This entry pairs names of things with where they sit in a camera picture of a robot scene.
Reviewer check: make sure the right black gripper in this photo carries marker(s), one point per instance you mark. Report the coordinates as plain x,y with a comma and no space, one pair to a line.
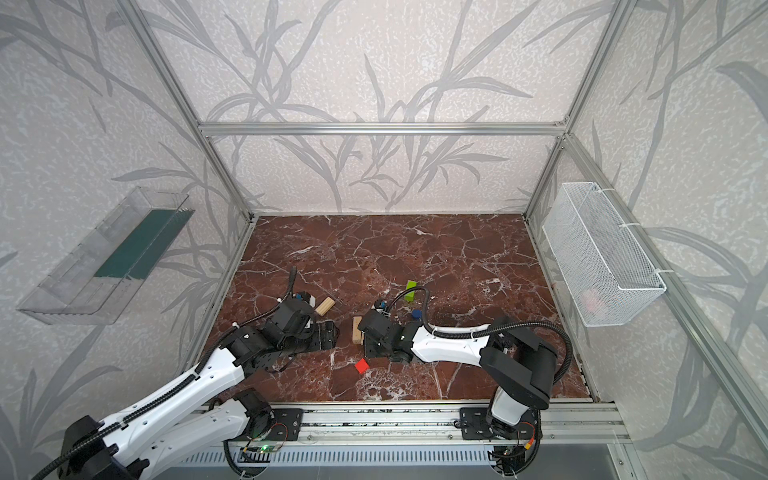
368,335

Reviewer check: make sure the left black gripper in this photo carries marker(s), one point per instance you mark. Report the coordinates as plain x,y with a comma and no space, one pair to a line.
321,335

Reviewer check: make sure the wood block with writing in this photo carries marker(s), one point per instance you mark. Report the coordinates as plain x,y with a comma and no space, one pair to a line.
357,333

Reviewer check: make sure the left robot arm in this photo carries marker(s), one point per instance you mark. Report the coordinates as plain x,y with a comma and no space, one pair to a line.
240,352

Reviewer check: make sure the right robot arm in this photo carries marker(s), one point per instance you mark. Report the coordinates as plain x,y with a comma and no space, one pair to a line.
525,359

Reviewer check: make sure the grooved wood block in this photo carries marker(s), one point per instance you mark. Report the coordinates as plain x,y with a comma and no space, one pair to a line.
325,306

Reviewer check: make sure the red block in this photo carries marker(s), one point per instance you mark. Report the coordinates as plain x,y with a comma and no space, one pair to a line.
362,366

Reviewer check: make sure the green block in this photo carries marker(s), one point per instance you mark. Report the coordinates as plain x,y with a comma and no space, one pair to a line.
409,296

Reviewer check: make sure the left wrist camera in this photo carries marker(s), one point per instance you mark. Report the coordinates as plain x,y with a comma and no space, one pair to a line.
305,297

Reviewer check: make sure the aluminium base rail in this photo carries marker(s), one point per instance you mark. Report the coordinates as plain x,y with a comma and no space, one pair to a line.
353,423

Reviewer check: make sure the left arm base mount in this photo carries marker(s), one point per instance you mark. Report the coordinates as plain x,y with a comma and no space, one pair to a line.
281,424

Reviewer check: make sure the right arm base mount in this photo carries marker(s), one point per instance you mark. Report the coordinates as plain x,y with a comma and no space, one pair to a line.
476,423

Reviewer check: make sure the white wire basket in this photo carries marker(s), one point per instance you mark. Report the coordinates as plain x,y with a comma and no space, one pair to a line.
608,274

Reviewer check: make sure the clear plastic wall bin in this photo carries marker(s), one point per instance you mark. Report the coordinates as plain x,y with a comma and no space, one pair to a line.
94,283

